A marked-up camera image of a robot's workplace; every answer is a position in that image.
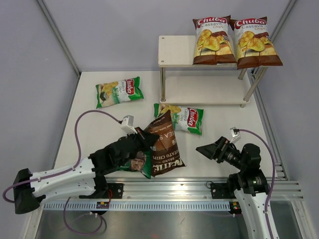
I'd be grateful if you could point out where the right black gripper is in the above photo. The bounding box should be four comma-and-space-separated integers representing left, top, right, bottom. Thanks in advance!
196, 136, 246, 170

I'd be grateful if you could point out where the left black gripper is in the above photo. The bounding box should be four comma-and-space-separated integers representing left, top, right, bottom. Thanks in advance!
119, 126, 159, 167

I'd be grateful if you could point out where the brown Kettle sea salt bag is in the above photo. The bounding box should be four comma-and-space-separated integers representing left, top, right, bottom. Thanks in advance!
145, 110, 185, 177

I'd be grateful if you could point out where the brown Chuba bag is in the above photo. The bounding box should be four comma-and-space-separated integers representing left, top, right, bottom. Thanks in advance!
192, 15, 237, 65
229, 16, 283, 69

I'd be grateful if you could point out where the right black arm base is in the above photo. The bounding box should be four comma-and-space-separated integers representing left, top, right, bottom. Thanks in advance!
210, 182, 235, 199

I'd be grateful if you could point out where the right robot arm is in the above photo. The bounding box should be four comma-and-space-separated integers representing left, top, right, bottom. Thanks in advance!
196, 137, 279, 239

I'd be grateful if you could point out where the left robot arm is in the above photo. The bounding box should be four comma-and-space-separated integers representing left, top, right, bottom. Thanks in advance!
13, 127, 159, 215

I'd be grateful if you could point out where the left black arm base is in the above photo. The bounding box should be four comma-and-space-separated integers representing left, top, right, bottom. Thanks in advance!
106, 183, 124, 199

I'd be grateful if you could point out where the green Real chips bag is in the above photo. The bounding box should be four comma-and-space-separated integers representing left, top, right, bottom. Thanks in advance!
119, 151, 152, 179

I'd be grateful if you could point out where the green Chuba bag centre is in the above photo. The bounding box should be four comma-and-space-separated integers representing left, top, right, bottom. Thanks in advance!
154, 103, 204, 136

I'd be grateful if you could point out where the green chuba bag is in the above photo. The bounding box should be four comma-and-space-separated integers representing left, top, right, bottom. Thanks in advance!
154, 103, 204, 136
95, 77, 144, 109

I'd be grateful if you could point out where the green Chuba bag far left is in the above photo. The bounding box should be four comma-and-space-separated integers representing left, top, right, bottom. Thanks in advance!
95, 77, 144, 109

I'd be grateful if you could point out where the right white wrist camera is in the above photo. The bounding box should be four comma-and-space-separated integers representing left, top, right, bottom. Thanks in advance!
230, 127, 241, 143

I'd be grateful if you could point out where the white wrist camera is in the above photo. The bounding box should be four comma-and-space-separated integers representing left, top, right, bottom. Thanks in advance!
230, 127, 241, 143
121, 115, 137, 135

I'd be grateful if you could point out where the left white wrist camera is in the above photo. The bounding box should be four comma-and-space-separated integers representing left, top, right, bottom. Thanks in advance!
121, 115, 137, 135

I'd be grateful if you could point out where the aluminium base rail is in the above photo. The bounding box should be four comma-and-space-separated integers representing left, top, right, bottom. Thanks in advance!
39, 177, 305, 212

